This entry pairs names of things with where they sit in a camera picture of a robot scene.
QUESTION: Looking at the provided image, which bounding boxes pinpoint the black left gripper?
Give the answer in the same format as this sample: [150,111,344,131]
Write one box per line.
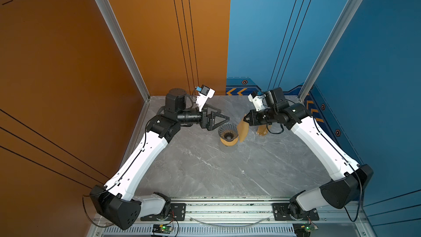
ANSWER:
[176,104,228,132]

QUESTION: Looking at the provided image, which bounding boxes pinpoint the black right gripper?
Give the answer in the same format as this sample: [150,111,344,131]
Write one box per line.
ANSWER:
[242,109,278,126]

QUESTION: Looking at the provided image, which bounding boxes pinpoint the wooden ring dripper stand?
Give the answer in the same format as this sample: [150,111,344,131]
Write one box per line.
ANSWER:
[220,137,239,147]

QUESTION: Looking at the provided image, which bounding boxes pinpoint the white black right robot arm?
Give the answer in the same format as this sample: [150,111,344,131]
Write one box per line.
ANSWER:
[238,88,373,221]

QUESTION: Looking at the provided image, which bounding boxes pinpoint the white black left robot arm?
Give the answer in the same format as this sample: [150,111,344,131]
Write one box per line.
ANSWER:
[89,85,230,230]

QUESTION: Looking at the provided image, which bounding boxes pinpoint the green circuit board left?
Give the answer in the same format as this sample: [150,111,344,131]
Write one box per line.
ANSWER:
[151,224,174,237]

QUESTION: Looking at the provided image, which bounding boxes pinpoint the green circuit board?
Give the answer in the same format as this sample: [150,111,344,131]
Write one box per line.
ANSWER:
[293,224,319,237]
[151,224,174,237]

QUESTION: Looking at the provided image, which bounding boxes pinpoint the green circuit board right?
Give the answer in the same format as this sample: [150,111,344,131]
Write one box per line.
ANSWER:
[293,224,319,237]

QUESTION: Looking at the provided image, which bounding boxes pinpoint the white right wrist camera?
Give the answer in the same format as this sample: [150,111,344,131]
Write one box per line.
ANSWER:
[248,91,267,112]

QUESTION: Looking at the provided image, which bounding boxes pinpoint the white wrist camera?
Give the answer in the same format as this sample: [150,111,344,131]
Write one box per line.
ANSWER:
[195,85,215,112]
[248,91,267,112]

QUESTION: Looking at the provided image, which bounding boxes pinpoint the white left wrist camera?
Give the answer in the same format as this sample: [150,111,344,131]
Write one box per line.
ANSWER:
[195,85,215,112]

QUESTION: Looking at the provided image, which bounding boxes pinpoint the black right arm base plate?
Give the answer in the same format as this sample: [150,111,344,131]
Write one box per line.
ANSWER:
[271,203,320,221]

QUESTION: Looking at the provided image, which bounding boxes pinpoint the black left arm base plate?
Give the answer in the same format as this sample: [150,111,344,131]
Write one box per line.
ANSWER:
[140,203,186,222]

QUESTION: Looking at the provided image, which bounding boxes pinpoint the clear cable loop on rail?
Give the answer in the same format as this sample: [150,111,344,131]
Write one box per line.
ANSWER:
[189,216,272,228]

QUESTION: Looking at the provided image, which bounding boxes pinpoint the aluminium front rail frame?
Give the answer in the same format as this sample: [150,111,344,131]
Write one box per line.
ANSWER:
[88,196,376,237]

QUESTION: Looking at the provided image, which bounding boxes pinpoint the aluminium right corner post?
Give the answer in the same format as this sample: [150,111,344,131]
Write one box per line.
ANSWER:
[298,0,363,102]

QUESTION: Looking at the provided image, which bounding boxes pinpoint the aluminium corner post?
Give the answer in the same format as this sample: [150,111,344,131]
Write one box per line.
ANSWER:
[95,0,150,103]
[298,0,363,102]

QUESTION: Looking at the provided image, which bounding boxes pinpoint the aluminium left corner post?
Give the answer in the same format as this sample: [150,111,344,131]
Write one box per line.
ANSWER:
[95,0,150,103]

